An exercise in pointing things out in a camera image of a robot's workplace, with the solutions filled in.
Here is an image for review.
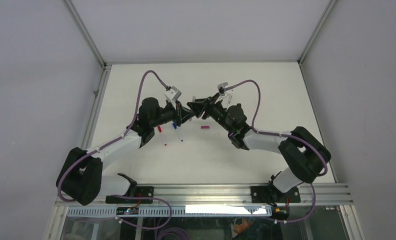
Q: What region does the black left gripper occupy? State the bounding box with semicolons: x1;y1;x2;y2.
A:
150;99;193;128

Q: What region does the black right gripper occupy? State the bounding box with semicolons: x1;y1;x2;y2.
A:
186;93;234;134

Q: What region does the white pen black tip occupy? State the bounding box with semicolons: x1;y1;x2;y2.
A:
174;127;184;142

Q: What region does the white pen red tip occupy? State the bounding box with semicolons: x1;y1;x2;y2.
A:
159;132;167;146

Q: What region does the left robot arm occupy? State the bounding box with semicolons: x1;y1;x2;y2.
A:
56;97;194;206

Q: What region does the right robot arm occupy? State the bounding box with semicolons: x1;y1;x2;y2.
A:
187;94;332;205

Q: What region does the small circuit board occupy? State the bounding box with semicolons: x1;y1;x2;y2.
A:
116;207;139;216

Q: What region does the orange object below table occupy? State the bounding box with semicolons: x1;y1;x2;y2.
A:
231;217;254;235

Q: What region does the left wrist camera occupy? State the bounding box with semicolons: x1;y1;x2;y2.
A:
164;86;182;108

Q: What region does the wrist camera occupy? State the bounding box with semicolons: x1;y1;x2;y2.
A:
164;86;182;108
215;82;233;108

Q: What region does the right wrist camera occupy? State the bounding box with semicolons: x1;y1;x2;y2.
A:
215;82;233;108

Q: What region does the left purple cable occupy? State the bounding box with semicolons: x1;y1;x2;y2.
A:
56;70;191;240

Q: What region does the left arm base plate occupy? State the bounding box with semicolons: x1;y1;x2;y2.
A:
105;185;155;205

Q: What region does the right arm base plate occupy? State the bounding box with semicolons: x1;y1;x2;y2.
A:
250;185;301;204

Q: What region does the white slotted cable duct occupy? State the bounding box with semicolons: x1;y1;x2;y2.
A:
67;204;272;218

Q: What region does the aluminium frame rail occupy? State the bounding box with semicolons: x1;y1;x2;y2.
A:
54;183;354;208

